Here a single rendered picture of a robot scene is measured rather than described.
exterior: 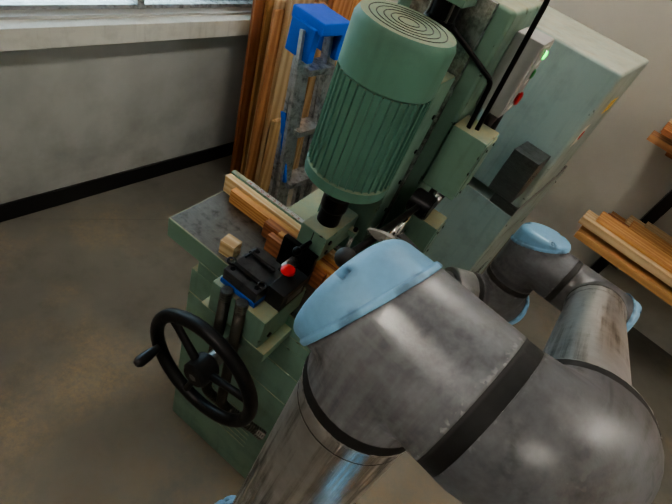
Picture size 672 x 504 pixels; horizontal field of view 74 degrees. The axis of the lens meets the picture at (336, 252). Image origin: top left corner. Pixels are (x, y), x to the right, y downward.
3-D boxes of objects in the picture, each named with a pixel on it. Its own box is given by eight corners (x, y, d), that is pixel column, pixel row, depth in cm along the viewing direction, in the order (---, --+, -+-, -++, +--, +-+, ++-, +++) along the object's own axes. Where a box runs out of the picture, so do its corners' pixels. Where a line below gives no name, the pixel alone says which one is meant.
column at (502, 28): (307, 231, 130) (411, -44, 82) (347, 203, 146) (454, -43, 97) (368, 277, 125) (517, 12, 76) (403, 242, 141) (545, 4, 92)
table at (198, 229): (132, 252, 101) (131, 234, 97) (228, 201, 122) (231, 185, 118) (341, 432, 87) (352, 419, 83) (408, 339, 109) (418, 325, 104)
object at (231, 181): (222, 190, 116) (225, 175, 112) (228, 187, 117) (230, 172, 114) (411, 333, 102) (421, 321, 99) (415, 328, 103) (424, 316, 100)
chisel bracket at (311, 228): (292, 248, 102) (301, 221, 96) (326, 223, 112) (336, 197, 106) (317, 267, 100) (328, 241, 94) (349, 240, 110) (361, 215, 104)
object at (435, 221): (385, 243, 112) (405, 208, 104) (397, 231, 117) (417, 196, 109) (416, 265, 110) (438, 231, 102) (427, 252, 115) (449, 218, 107)
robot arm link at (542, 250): (588, 249, 80) (544, 297, 87) (533, 211, 84) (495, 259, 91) (578, 262, 73) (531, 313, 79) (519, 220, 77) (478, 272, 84)
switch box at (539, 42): (474, 104, 96) (517, 30, 85) (488, 95, 103) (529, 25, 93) (499, 119, 95) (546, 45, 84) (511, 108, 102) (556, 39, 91)
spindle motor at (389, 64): (285, 168, 86) (334, -1, 65) (335, 142, 99) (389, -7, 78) (357, 219, 82) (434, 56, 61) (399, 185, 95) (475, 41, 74)
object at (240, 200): (228, 201, 113) (230, 189, 111) (233, 199, 115) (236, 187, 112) (430, 356, 99) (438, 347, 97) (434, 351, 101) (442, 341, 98)
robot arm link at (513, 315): (519, 271, 91) (491, 304, 96) (470, 257, 87) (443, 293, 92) (541, 304, 84) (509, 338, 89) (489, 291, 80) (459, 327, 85)
